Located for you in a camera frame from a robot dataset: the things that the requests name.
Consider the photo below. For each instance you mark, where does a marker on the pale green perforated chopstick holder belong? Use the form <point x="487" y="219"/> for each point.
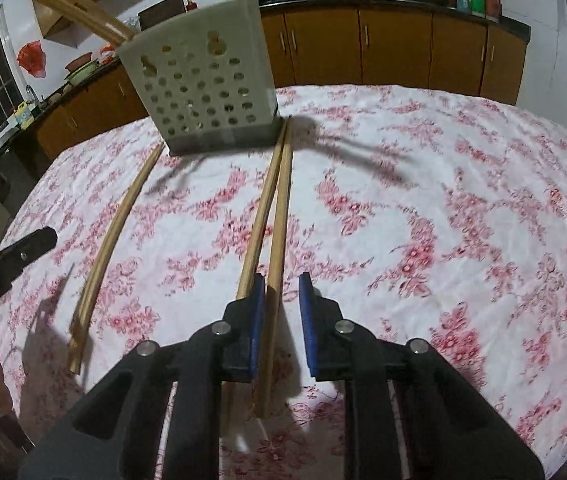
<point x="198" y="90"/>

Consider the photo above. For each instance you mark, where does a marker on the wooden lower kitchen cabinets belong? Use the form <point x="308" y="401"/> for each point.
<point x="393" y="45"/>

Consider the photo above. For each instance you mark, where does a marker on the dark cutting board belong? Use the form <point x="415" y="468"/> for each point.
<point x="161" y="10"/>

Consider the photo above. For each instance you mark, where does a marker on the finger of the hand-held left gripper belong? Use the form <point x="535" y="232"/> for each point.
<point x="28" y="247"/>

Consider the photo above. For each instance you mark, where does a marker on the small blue box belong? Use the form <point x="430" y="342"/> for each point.
<point x="462" y="1"/>

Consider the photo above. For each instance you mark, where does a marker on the wooden chopstick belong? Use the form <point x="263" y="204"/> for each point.
<point x="79" y="355"/>
<point x="278" y="240"/>
<point x="263" y="210"/>
<point x="83" y="7"/>
<point x="108" y="240"/>

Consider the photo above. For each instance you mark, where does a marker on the red bottle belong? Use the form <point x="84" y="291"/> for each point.
<point x="191" y="4"/>

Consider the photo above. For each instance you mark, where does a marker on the red floral tablecloth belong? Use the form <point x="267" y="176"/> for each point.
<point x="413" y="210"/>

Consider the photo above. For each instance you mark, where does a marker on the metal faucet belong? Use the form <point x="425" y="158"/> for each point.
<point x="33" y="95"/>

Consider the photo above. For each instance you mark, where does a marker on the red plastic bag on wall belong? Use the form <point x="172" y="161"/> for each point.
<point x="31" y="59"/>

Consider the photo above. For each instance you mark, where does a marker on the orange plastic bag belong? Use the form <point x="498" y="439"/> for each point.
<point x="107" y="53"/>

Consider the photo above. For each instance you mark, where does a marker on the black kitchen countertop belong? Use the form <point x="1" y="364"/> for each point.
<point x="413" y="6"/>

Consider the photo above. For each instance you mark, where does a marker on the yellow detergent bottle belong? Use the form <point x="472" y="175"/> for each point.
<point x="25" y="115"/>

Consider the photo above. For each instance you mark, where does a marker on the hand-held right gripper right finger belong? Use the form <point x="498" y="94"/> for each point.
<point x="308" y="320"/>

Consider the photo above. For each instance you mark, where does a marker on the green basin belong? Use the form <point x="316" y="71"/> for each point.
<point x="82" y="76"/>

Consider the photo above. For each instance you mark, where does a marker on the red basin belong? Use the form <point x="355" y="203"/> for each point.
<point x="79" y="61"/>

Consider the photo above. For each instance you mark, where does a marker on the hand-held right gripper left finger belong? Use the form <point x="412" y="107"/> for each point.
<point x="258" y="320"/>

